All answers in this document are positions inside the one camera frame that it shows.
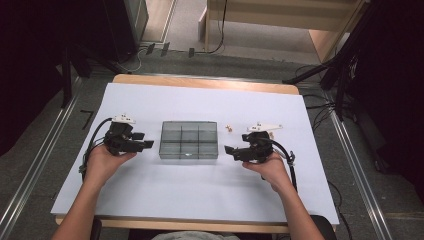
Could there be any person's right hand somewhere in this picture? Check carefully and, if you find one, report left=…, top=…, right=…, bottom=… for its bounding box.
left=241, top=151, right=294, bottom=194

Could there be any light wooden furniture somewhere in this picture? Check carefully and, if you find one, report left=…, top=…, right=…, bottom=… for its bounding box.
left=198, top=0, right=371, bottom=63

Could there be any person's grey shirt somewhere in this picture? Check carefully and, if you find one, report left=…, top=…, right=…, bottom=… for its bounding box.
left=151, top=230, right=241, bottom=240

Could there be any person's left hand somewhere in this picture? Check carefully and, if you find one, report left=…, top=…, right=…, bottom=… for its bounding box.
left=84, top=143, right=138, bottom=188

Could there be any black metal stand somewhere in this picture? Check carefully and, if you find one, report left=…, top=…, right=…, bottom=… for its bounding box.
left=61, top=43, right=132, bottom=108
left=282, top=0, right=384, bottom=122

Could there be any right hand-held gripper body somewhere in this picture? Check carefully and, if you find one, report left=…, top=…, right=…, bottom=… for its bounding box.
left=233, top=122, right=284, bottom=164

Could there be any hanging black cable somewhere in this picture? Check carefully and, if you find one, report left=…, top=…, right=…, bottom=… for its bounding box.
left=204, top=0, right=229, bottom=55

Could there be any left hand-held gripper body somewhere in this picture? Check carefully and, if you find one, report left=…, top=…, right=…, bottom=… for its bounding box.
left=103, top=114, right=145, bottom=156

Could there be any metal floor rail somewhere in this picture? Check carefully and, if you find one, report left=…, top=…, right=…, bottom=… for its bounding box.
left=0, top=76, right=84, bottom=234
left=328, top=109, right=394, bottom=240

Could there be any dark curtain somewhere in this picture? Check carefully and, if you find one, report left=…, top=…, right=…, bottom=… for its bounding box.
left=346, top=0, right=424, bottom=201
left=0, top=0, right=111, bottom=158

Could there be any grey transparent compartment box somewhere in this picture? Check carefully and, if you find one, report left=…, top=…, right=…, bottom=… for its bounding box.
left=158, top=120, right=220, bottom=160

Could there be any white floor cable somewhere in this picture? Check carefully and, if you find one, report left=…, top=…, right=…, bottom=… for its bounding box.
left=116, top=46, right=148, bottom=74

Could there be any black floor cable bundle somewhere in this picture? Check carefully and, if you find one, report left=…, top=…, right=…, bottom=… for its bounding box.
left=294, top=64, right=338, bottom=134

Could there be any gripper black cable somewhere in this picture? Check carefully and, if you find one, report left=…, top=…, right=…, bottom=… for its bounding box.
left=271, top=139, right=299, bottom=193
left=79, top=117, right=114, bottom=181

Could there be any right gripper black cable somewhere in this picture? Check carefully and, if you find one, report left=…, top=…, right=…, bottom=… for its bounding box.
left=271, top=139, right=299, bottom=193

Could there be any dark cabinet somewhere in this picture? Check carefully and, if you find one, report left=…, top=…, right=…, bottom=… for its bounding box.
left=103, top=0, right=150, bottom=63

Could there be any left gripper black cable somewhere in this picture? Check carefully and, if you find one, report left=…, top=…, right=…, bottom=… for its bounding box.
left=79, top=117, right=114, bottom=181

